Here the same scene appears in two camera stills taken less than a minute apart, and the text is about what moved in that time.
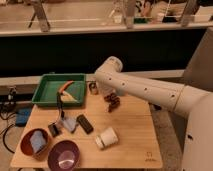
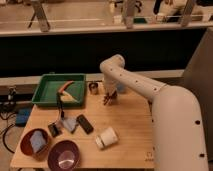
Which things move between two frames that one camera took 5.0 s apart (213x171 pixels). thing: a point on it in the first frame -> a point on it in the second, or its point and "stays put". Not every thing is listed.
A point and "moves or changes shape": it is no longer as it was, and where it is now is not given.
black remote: x=85 y=123 stays put
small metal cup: x=93 y=88 stays put
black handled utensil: x=58 y=98 stays put
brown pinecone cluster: x=113 y=100 moves or changes shape
